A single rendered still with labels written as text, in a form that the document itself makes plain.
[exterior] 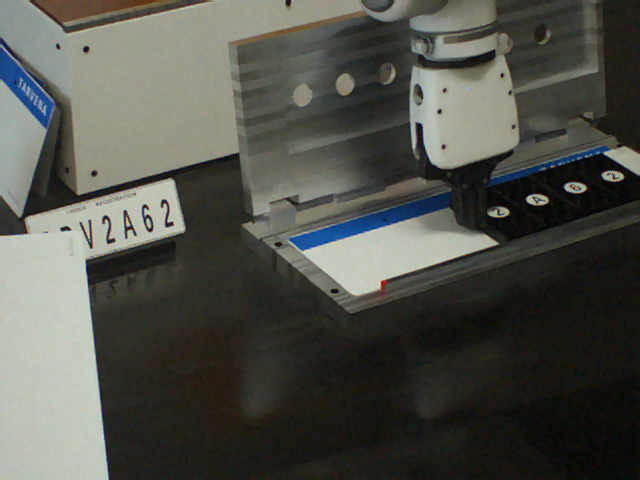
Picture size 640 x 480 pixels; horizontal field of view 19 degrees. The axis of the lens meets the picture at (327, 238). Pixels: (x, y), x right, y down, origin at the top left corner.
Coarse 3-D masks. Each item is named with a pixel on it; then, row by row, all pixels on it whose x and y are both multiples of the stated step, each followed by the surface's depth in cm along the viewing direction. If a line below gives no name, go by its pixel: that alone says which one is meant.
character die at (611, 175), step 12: (600, 156) 204; (576, 168) 202; (588, 168) 202; (600, 168) 202; (612, 168) 203; (624, 168) 202; (600, 180) 200; (612, 180) 199; (624, 180) 200; (636, 180) 200; (612, 192) 197; (624, 192) 197; (636, 192) 198; (624, 204) 196
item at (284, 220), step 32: (576, 128) 210; (512, 160) 206; (544, 160) 206; (384, 192) 200; (416, 192) 199; (256, 224) 193; (288, 224) 194; (320, 224) 193; (608, 224) 193; (288, 256) 188; (512, 256) 188; (544, 256) 189; (576, 256) 191; (320, 288) 182; (416, 288) 182; (448, 288) 184; (480, 288) 186; (352, 320) 179; (384, 320) 181
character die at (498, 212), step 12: (492, 192) 198; (492, 204) 195; (504, 204) 195; (492, 216) 193; (504, 216) 193; (516, 216) 193; (528, 216) 193; (480, 228) 192; (492, 228) 191; (504, 228) 191; (516, 228) 191; (528, 228) 191; (540, 228) 191; (504, 240) 189
